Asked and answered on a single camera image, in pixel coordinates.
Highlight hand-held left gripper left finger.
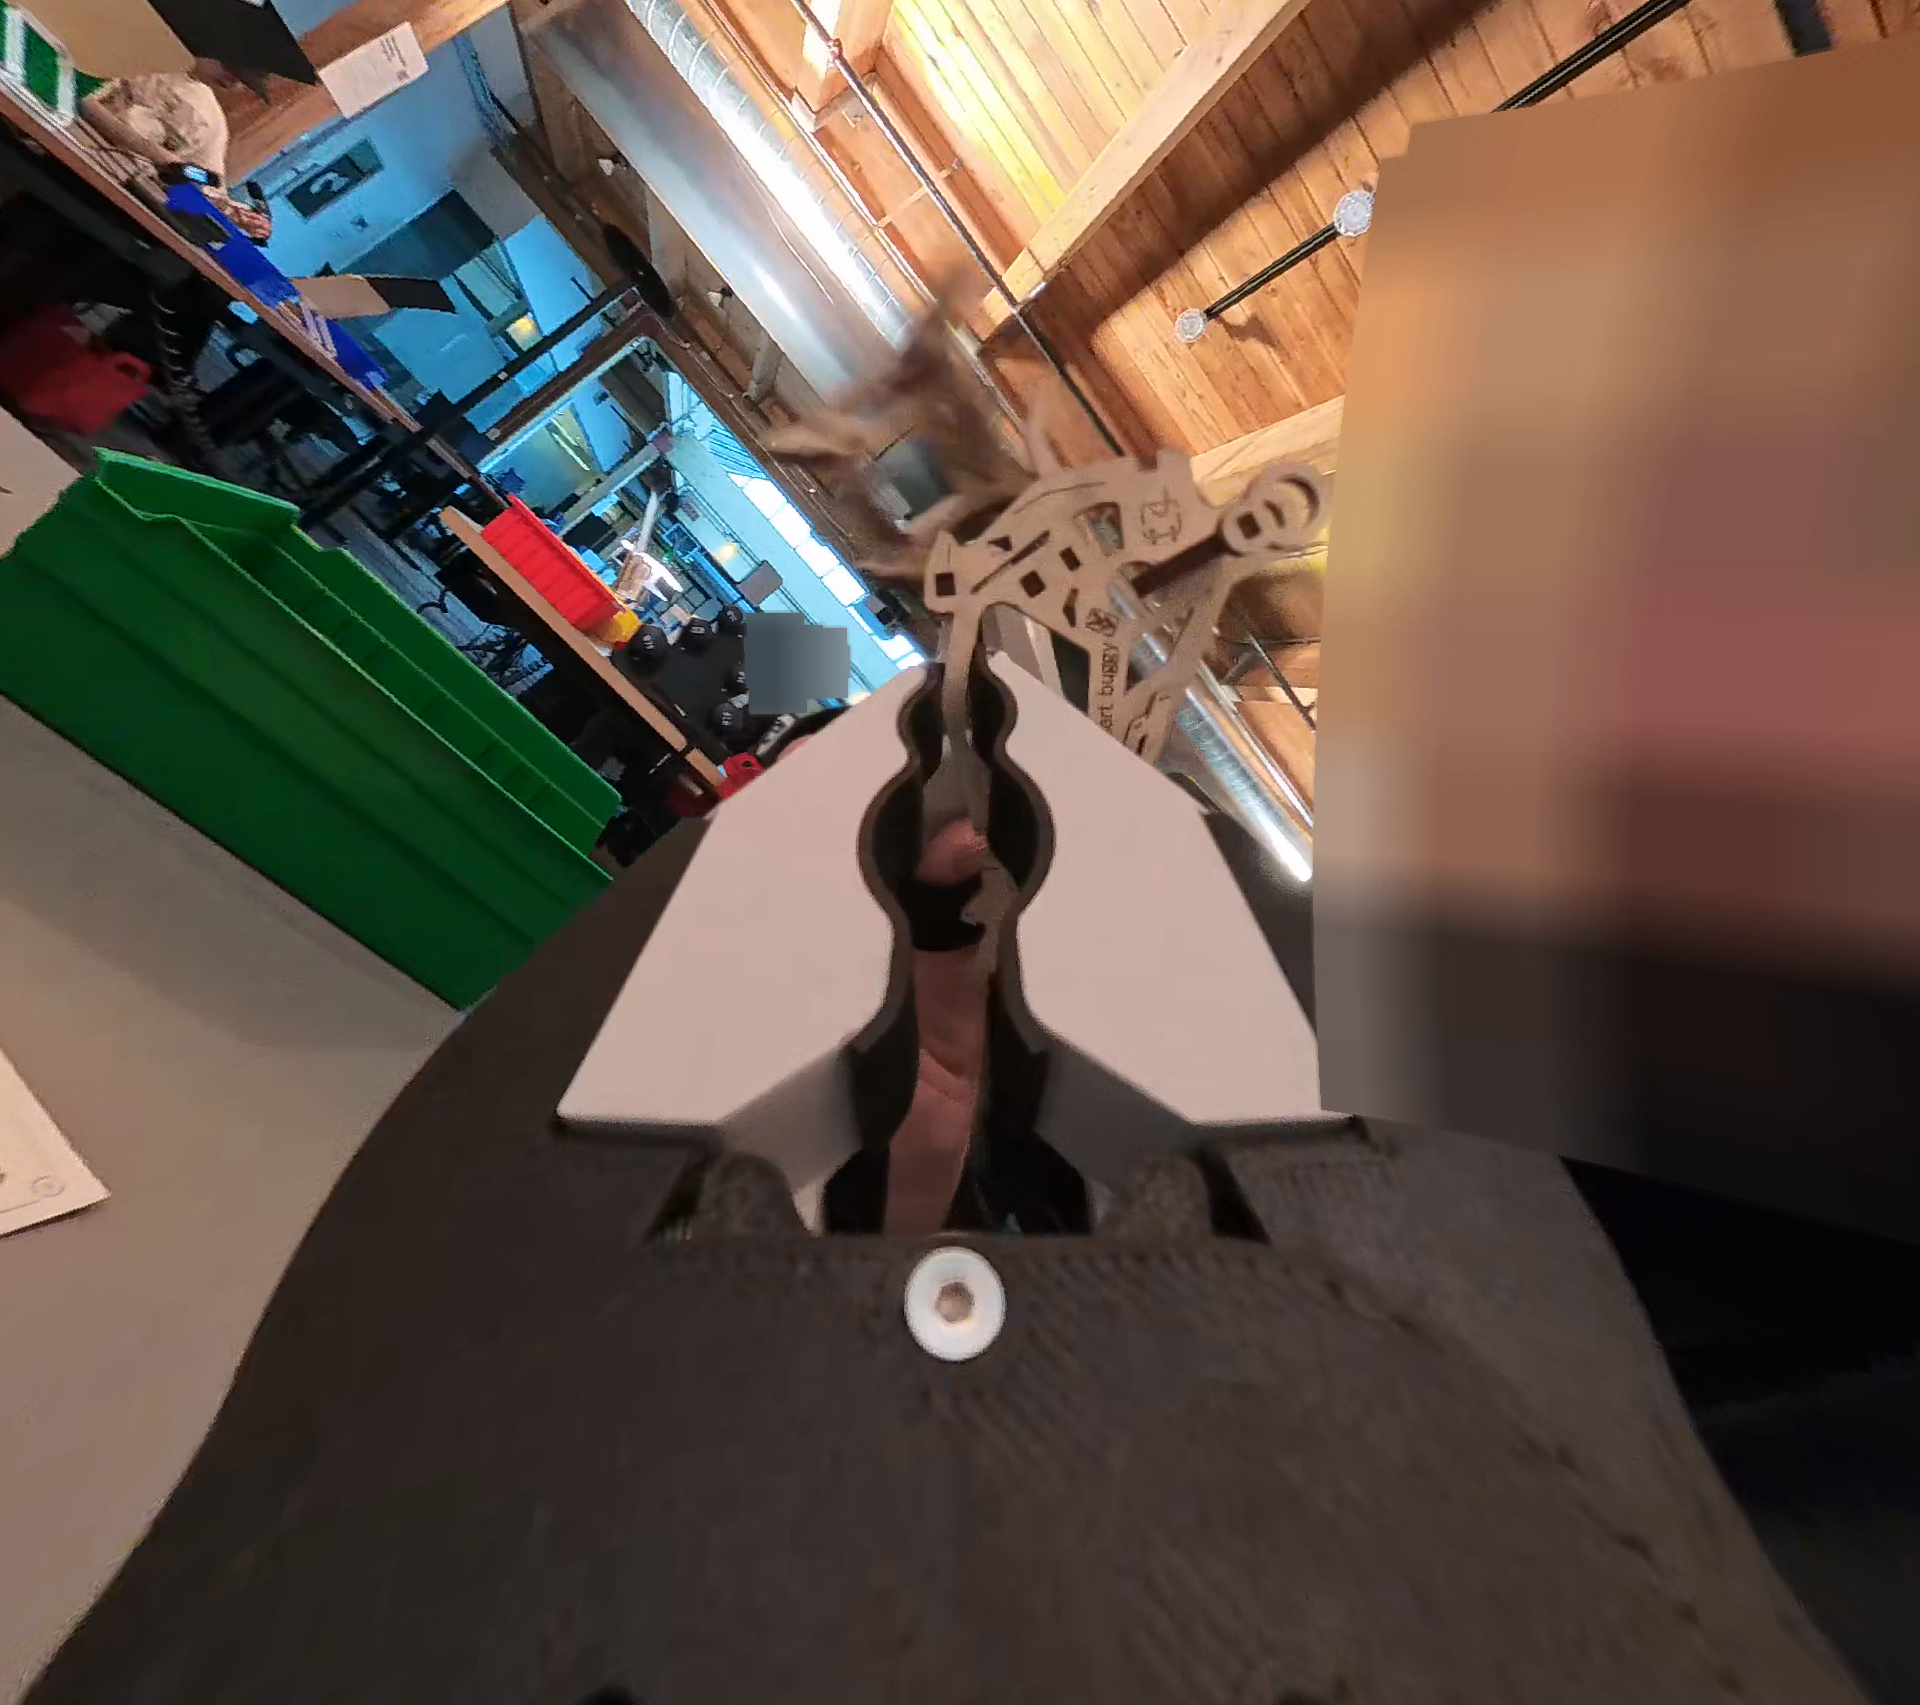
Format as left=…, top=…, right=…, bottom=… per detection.
left=558, top=667, right=944, bottom=1235

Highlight wooden workshop table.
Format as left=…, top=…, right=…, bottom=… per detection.
left=433, top=503, right=730, bottom=792

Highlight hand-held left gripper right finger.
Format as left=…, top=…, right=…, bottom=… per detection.
left=972, top=655, right=1321, bottom=1235

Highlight open instruction booklet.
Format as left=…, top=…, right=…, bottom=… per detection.
left=0, top=1052, right=113, bottom=1239

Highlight blue plastic box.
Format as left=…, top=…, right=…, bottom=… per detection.
left=163, top=182, right=280, bottom=281

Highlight wooden buggy model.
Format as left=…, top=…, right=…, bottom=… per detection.
left=772, top=303, right=1333, bottom=972

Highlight red plastic bin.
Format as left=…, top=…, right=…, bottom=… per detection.
left=480, top=493, right=623, bottom=626

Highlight dark arrow sign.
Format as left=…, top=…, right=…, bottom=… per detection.
left=281, top=140, right=383, bottom=222

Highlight green white striped board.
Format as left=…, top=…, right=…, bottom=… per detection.
left=0, top=1, right=84, bottom=115

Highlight stacked green plastic bins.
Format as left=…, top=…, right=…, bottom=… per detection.
left=0, top=448, right=623, bottom=1009

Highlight red crate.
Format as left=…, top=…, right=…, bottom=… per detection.
left=0, top=303, right=151, bottom=432

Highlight beige camouflage cap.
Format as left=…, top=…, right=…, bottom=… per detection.
left=82, top=69, right=234, bottom=175

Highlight black dumbbell set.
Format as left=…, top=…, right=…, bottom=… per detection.
left=621, top=611, right=752, bottom=747

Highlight black ceiling rod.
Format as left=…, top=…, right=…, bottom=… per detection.
left=1176, top=0, right=1920, bottom=334

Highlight white paper notice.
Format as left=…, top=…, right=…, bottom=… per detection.
left=318, top=23, right=429, bottom=119

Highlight person's right hand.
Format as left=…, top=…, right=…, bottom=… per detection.
left=882, top=826, right=999, bottom=1235

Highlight rectangular silver air duct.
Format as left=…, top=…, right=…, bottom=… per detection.
left=523, top=0, right=977, bottom=493

